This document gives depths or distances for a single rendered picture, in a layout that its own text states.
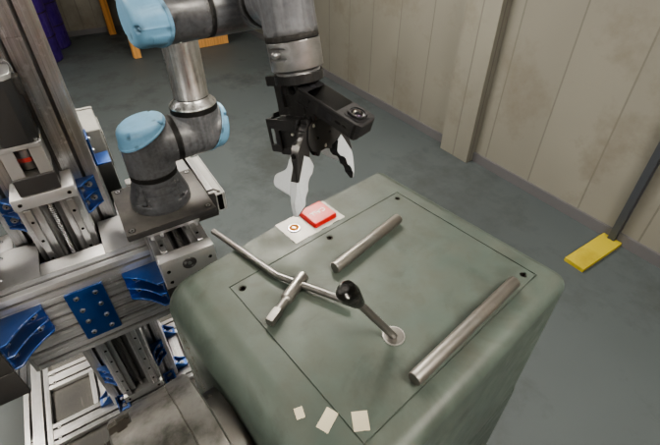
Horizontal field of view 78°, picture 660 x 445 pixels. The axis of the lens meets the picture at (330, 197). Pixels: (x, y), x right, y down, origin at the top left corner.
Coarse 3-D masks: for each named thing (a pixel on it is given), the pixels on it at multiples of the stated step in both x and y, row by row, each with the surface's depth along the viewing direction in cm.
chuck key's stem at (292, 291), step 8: (304, 272) 74; (296, 280) 72; (304, 280) 73; (288, 288) 71; (296, 288) 71; (288, 296) 70; (296, 296) 71; (280, 304) 69; (272, 312) 67; (280, 312) 68; (272, 320) 66
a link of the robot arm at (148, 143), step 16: (144, 112) 100; (128, 128) 95; (144, 128) 94; (160, 128) 96; (176, 128) 99; (128, 144) 94; (144, 144) 95; (160, 144) 97; (176, 144) 100; (128, 160) 97; (144, 160) 97; (160, 160) 99; (176, 160) 104; (144, 176) 99; (160, 176) 101
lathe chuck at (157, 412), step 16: (144, 400) 64; (160, 400) 61; (128, 416) 62; (144, 416) 59; (160, 416) 58; (176, 416) 58; (128, 432) 57; (144, 432) 56; (160, 432) 56; (176, 432) 56
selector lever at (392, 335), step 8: (368, 312) 59; (376, 320) 61; (384, 328) 62; (392, 328) 67; (400, 328) 67; (384, 336) 65; (392, 336) 64; (400, 336) 65; (392, 344) 64; (400, 344) 64
